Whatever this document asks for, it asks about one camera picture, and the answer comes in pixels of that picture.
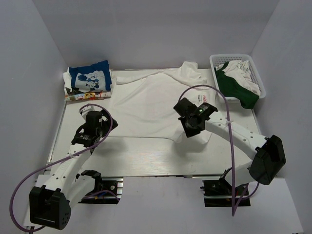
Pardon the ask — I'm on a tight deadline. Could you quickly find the white Coca-Cola print t-shirt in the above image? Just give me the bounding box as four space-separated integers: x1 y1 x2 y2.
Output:
108 62 216 143

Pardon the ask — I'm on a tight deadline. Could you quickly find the blue cartoon print t-shirt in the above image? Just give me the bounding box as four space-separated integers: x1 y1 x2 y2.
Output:
68 60 112 93

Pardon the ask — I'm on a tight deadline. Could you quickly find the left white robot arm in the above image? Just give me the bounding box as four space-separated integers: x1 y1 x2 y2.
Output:
29 110 118 230

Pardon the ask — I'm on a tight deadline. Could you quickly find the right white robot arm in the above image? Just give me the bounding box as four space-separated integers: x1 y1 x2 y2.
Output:
174 98 286 195

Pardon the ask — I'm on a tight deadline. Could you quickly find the colourful cartoon print folded shirt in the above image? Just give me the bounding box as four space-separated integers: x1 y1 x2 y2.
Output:
65 91 112 101

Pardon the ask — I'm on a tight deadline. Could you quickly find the dark green t-shirt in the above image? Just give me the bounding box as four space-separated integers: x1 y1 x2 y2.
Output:
215 70 259 109

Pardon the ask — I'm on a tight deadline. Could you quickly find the white plastic mesh basket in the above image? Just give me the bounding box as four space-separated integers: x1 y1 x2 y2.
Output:
210 54 266 99

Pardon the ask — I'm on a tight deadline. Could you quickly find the white printed t-shirt in basket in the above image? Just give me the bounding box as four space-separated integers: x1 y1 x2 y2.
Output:
215 60 261 96

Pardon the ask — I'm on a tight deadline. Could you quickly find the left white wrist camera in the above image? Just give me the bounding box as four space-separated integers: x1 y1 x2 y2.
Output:
78 103 95 119

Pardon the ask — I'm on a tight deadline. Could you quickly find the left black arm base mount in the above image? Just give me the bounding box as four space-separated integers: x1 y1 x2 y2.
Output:
79 177 123 205

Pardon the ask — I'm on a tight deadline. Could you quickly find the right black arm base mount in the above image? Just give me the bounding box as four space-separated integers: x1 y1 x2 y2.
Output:
199 169 251 207

